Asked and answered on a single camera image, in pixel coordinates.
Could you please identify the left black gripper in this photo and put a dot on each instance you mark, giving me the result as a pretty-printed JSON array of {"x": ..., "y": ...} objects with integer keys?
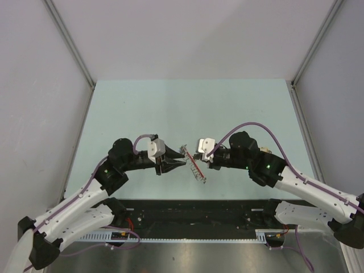
[{"x": 166, "y": 164}]

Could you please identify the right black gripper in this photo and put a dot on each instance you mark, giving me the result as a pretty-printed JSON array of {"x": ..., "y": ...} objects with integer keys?
[{"x": 212, "y": 165}]

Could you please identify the red handled keyring holder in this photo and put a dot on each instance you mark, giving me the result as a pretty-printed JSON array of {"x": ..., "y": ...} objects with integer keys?
[{"x": 198, "y": 174}]

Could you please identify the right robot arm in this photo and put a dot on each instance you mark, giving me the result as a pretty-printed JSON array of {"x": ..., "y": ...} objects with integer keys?
[{"x": 328, "y": 209}]

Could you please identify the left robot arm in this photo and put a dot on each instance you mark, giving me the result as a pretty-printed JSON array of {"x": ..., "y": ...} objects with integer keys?
[{"x": 92, "y": 206}]

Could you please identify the yellow tagged key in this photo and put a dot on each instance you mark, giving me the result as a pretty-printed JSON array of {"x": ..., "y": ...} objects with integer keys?
[{"x": 265, "y": 149}]

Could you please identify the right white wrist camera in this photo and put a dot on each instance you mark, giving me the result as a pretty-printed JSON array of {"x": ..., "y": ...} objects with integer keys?
[{"x": 205, "y": 149}]

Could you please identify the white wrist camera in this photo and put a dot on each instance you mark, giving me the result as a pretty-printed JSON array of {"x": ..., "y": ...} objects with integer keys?
[
  {"x": 205, "y": 149},
  {"x": 156, "y": 148}
]

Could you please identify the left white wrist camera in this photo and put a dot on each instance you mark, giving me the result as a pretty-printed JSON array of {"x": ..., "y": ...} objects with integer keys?
[{"x": 156, "y": 148}]

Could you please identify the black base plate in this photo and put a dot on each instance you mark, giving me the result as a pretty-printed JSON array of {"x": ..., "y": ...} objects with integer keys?
[{"x": 199, "y": 219}]

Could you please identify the slotted cable duct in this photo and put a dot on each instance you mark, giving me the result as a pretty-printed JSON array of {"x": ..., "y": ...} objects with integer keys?
[{"x": 113, "y": 236}]

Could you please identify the left aluminium frame post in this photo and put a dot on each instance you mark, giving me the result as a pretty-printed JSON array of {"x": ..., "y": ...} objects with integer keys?
[{"x": 68, "y": 40}]

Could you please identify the aluminium frame post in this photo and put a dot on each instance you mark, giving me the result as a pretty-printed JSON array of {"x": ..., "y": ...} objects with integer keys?
[
  {"x": 324, "y": 28},
  {"x": 68, "y": 40}
]

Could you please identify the right aluminium frame post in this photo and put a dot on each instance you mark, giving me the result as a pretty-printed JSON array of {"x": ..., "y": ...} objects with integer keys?
[{"x": 324, "y": 28}]

